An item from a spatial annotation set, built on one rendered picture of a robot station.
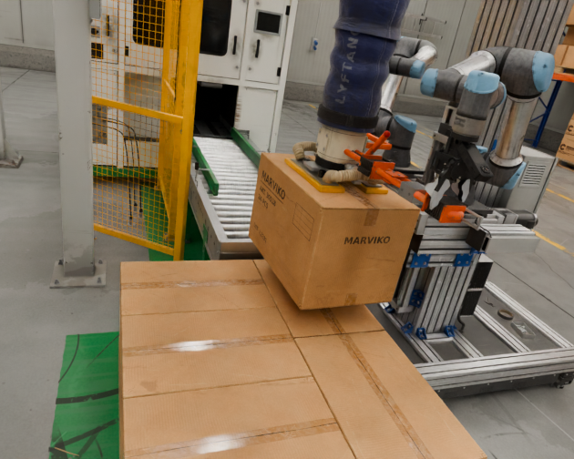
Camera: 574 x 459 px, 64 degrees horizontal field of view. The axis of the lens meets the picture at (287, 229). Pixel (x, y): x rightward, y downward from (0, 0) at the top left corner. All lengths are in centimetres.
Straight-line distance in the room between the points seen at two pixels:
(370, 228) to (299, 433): 70
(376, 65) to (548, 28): 85
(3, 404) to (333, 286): 144
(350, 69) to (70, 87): 153
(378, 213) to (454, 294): 104
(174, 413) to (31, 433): 87
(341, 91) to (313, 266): 61
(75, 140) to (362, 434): 204
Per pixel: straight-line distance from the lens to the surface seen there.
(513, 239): 208
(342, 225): 153
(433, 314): 253
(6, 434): 219
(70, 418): 219
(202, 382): 151
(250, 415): 143
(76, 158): 274
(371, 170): 153
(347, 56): 166
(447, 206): 127
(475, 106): 125
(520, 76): 170
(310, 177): 169
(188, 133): 276
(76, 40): 262
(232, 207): 277
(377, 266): 171
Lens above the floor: 158
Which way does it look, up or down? 24 degrees down
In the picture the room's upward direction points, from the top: 10 degrees clockwise
